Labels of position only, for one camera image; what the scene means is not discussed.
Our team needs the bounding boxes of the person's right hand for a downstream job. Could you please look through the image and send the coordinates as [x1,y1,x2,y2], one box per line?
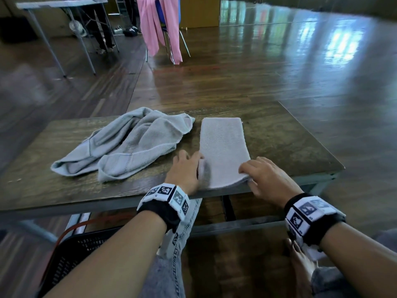
[238,156,304,209]

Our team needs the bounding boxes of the person's left hand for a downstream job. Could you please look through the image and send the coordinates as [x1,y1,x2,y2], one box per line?
[164,149,205,196]

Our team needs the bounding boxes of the grey terry towel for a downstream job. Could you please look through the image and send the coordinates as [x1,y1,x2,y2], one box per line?
[197,117,251,191]

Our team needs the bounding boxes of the light grey smooth towel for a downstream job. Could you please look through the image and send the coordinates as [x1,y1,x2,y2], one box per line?
[50,107,196,183]

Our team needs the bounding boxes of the person's right forearm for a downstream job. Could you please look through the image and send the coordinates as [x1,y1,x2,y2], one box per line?
[319,221,397,298]

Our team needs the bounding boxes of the person's bare foot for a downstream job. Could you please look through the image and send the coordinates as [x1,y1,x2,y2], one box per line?
[285,238,318,298]

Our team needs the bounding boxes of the person's grey jeans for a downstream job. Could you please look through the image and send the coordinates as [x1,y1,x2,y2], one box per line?
[138,198,397,298]

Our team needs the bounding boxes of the black left wrist marker band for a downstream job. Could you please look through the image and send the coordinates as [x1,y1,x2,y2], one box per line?
[136,183,190,233]

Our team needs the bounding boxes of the blue chair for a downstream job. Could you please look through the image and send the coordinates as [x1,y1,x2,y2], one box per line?
[145,0,191,64]

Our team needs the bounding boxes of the pink cloth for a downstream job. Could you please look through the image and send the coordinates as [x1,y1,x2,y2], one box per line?
[136,0,166,57]
[158,0,183,65]

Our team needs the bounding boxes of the yellow wooden door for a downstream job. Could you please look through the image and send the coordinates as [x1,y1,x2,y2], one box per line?
[179,0,221,28]

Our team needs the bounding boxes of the white floor fan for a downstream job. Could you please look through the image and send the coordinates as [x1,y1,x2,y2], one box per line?
[69,20,87,38]

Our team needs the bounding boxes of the grey folding table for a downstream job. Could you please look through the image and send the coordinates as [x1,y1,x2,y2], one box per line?
[15,0,120,78]

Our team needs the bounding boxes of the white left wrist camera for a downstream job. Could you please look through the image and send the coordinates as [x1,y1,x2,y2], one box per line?
[158,229,181,260]

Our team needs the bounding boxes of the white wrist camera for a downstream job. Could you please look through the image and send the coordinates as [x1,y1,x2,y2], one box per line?
[158,229,181,260]
[299,242,328,261]

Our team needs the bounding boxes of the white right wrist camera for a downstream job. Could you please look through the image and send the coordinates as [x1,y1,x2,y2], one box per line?
[299,242,328,261]

